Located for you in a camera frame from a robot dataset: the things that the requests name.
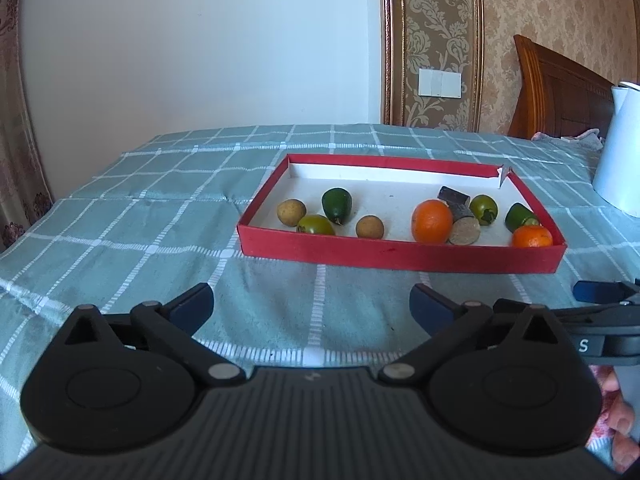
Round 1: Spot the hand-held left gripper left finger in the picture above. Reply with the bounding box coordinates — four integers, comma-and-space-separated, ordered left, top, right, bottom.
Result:
62, 282, 247, 387

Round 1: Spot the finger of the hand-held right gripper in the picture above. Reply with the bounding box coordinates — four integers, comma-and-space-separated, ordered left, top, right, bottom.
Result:
573, 279, 640, 306
492, 298, 640, 335

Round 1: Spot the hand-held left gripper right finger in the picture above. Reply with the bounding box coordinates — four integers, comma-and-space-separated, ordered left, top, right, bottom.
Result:
377, 282, 573, 387

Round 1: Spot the red cardboard box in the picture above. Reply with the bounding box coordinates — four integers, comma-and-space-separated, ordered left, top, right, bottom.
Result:
236, 154, 568, 275

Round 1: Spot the small orange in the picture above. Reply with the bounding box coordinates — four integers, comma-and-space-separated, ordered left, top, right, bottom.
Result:
511, 225, 554, 249

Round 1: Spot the large orange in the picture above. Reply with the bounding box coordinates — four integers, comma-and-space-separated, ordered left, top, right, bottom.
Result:
411, 199, 454, 244

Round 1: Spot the brown longan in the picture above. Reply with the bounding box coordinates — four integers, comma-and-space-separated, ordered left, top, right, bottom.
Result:
276, 198, 307, 227
355, 215, 385, 240

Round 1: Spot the dark green fruit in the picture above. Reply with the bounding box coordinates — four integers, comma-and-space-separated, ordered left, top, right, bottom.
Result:
321, 187, 353, 226
504, 203, 541, 234

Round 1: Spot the green tomato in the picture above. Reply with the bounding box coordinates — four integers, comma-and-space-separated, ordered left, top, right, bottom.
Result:
468, 194, 499, 226
296, 214, 336, 237

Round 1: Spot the short sugar cane piece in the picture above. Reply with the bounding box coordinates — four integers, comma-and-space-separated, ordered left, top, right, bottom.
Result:
437, 185, 471, 207

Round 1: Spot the person's right hand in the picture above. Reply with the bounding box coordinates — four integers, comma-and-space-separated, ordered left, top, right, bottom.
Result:
598, 372, 635, 461

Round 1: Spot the white kettle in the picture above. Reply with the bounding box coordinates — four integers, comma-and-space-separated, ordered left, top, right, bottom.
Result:
592, 81, 640, 218

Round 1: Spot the pale pink bedding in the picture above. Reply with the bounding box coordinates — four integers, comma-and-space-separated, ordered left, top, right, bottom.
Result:
531, 128, 606, 151

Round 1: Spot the wooden headboard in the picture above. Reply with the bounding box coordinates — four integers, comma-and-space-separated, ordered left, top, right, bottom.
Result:
507, 35, 615, 141

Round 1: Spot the patterned curtain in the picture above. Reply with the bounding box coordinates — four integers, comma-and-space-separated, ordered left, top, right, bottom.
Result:
0, 0, 55, 253

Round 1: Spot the white light switch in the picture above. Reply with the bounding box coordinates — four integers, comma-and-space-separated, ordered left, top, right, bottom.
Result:
418, 68, 463, 98

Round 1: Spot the gilded wall moulding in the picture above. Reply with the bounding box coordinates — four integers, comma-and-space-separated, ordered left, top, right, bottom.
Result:
378, 0, 485, 132

